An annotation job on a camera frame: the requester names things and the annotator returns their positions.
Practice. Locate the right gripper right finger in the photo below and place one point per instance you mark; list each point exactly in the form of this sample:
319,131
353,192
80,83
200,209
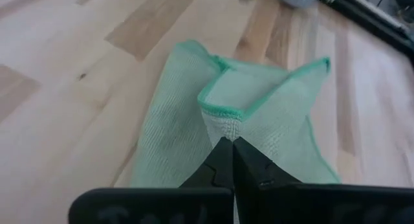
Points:
307,204

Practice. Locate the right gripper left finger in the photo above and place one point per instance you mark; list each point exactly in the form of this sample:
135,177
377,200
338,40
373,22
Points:
161,206

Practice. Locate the pale green microfiber towel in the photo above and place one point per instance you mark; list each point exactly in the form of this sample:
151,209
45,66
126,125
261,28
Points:
174,127

